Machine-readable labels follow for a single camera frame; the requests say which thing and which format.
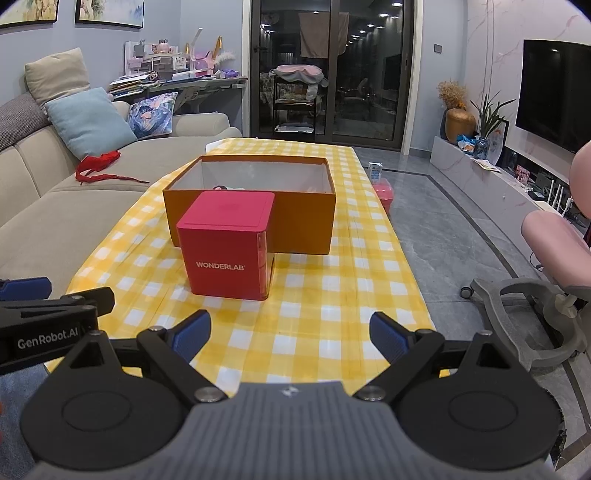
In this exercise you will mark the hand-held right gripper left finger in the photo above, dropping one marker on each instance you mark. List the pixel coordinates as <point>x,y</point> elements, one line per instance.
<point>190,330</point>

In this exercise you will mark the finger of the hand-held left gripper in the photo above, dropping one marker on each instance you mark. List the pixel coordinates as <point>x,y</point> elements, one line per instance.
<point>27,288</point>
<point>83,304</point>

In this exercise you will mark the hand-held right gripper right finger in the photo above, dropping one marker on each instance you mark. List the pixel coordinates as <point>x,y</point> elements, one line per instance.
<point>390,334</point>

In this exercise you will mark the orange cardboard box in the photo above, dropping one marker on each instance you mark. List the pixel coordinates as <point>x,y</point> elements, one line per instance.
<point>300,226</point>

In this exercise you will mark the blue cloth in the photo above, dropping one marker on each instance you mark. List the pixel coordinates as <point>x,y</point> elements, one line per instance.
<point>23,387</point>

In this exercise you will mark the yellow checkered tablecloth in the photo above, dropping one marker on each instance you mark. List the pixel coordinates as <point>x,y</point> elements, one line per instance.
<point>360,286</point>

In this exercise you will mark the red cube box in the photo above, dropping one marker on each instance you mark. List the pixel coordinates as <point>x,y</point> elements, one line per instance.
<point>221,258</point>

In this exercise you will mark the beige sofa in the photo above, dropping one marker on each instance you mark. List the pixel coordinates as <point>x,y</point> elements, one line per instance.
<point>46,212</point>

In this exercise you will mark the pink stool with carton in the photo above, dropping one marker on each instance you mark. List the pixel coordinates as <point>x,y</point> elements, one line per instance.
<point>384,197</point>

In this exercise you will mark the red ribbon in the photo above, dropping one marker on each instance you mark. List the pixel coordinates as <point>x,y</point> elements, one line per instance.
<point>97,161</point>

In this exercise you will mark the small milk carton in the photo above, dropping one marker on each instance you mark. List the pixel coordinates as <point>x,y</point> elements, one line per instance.
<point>375,171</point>

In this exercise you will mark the light blue cushion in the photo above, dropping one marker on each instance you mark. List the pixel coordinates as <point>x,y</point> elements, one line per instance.
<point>90,122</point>

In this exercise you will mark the grey television cabinet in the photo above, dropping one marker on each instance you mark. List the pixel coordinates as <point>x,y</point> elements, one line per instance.
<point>496,191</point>

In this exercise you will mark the pink office chair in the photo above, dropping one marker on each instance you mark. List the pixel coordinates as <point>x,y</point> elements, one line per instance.
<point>551,233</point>

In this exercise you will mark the loose papers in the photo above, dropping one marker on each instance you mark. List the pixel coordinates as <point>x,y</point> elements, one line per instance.
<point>487,165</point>

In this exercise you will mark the printed figure cushion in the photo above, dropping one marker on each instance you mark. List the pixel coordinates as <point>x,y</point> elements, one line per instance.
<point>151,114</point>

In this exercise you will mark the blue snack bag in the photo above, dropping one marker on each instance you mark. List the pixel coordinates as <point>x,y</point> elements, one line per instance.
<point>467,143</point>

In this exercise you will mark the blue glass vase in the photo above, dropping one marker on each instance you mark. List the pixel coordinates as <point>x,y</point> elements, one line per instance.
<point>482,148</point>

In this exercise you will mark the beige cushion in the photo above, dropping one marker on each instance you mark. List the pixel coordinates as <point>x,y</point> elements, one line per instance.
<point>55,76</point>

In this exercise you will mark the white router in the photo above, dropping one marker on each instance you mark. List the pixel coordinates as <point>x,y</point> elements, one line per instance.
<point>558,198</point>

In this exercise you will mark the gold vase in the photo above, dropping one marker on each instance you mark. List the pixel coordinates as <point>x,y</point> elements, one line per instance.
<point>460,125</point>

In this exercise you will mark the stack of magazines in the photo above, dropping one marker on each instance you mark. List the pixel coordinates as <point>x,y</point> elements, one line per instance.
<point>131,85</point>

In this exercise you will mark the green potted plant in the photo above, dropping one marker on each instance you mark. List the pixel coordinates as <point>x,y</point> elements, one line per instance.
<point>490,117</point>

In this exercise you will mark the grey desk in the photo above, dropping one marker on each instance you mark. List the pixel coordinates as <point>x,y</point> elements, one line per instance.
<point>203,85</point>

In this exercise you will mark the black shelf cart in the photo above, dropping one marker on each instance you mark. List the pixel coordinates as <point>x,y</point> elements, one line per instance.
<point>298,106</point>

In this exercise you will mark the dried flowers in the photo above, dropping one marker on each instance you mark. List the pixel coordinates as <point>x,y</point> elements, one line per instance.
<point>451,94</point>

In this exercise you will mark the glass sliding door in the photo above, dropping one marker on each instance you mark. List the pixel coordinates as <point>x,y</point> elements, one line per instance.
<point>369,87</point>

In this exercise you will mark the group of display boxes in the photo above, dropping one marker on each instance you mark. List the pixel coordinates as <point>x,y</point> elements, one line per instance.
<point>161,60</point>

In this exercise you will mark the pink blanket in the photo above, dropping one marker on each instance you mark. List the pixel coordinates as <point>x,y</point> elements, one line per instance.
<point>298,74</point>

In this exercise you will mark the framed landscape painting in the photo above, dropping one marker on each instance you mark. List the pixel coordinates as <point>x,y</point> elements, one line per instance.
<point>111,11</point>
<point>27,11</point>

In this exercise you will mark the black television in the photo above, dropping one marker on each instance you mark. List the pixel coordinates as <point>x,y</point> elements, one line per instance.
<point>554,94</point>

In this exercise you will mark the hanging towel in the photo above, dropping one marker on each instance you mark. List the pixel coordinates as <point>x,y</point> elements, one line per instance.
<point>323,37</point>

